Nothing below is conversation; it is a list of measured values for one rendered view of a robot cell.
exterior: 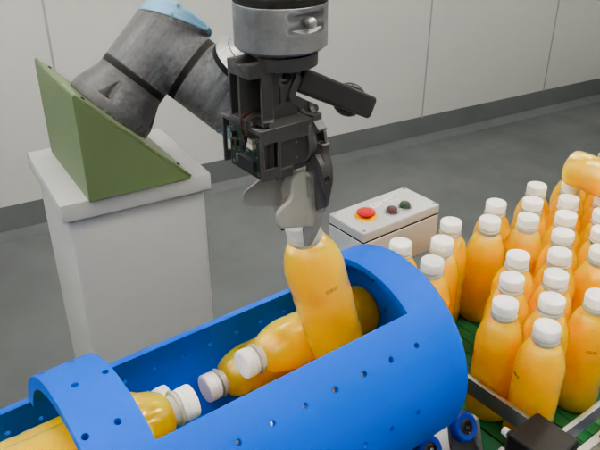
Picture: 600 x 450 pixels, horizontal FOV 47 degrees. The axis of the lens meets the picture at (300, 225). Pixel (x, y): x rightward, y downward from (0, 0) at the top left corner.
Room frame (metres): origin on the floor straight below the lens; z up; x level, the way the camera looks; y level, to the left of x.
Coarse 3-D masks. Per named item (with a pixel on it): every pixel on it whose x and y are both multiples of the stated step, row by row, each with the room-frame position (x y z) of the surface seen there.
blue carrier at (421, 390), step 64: (384, 256) 0.77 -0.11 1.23; (256, 320) 0.81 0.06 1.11; (384, 320) 0.79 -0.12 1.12; (448, 320) 0.70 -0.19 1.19; (64, 384) 0.53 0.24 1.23; (128, 384) 0.68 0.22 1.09; (192, 384) 0.73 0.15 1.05; (320, 384) 0.57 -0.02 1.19; (384, 384) 0.61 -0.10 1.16; (448, 384) 0.65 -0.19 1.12; (128, 448) 0.46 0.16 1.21; (192, 448) 0.48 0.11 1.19; (256, 448) 0.50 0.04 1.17; (320, 448) 0.53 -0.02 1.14; (384, 448) 0.58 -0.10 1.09
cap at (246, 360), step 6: (246, 348) 0.70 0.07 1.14; (252, 348) 0.70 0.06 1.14; (234, 354) 0.70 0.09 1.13; (240, 354) 0.69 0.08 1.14; (246, 354) 0.69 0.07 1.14; (252, 354) 0.69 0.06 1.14; (240, 360) 0.69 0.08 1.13; (246, 360) 0.68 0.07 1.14; (252, 360) 0.68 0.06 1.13; (258, 360) 0.69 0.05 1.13; (240, 366) 0.69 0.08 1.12; (246, 366) 0.68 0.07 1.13; (252, 366) 0.68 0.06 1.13; (258, 366) 0.68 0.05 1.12; (240, 372) 0.69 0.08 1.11; (246, 372) 0.68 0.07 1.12; (252, 372) 0.68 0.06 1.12; (258, 372) 0.69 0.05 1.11; (246, 378) 0.68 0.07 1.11
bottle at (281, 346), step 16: (352, 288) 0.82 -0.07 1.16; (368, 304) 0.79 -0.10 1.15; (288, 320) 0.74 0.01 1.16; (368, 320) 0.78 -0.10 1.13; (272, 336) 0.71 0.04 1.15; (288, 336) 0.71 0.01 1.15; (304, 336) 0.72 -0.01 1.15; (256, 352) 0.70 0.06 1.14; (272, 352) 0.70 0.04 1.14; (288, 352) 0.70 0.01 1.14; (304, 352) 0.71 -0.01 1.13; (272, 368) 0.69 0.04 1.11; (288, 368) 0.70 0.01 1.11
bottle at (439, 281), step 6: (420, 270) 0.97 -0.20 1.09; (426, 276) 0.95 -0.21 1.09; (432, 276) 0.95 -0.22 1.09; (438, 276) 0.95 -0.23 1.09; (444, 276) 0.97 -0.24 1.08; (432, 282) 0.94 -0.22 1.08; (438, 282) 0.95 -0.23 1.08; (444, 282) 0.95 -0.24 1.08; (438, 288) 0.94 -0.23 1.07; (444, 288) 0.94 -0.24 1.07; (444, 294) 0.94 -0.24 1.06; (444, 300) 0.94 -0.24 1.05
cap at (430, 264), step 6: (426, 258) 0.97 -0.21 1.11; (432, 258) 0.97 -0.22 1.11; (438, 258) 0.97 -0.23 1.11; (426, 264) 0.95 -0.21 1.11; (432, 264) 0.95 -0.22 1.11; (438, 264) 0.95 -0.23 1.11; (444, 264) 0.96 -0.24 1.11; (426, 270) 0.95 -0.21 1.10; (432, 270) 0.94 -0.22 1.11; (438, 270) 0.95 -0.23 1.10
